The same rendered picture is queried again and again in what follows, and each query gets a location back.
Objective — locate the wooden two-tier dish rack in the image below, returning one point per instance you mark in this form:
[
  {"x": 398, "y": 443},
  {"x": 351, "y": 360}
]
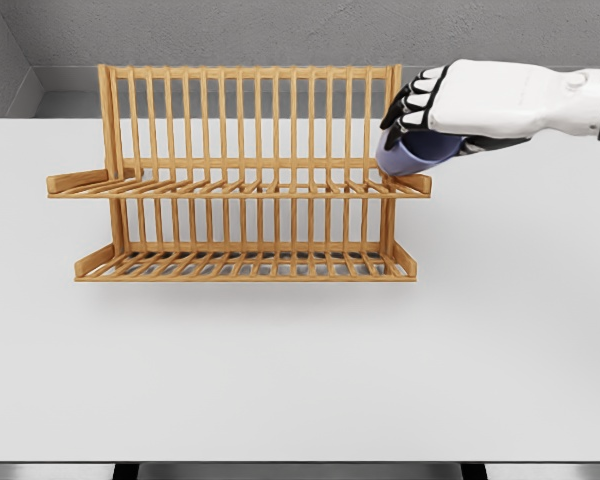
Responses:
[{"x": 240, "y": 175}]

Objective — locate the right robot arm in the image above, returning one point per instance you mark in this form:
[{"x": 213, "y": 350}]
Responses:
[{"x": 580, "y": 102}]

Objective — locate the blue cup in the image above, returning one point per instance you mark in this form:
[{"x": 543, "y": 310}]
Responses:
[{"x": 412, "y": 152}]

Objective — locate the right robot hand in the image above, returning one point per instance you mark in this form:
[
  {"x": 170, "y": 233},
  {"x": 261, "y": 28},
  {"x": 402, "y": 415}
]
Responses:
[{"x": 475, "y": 102}]

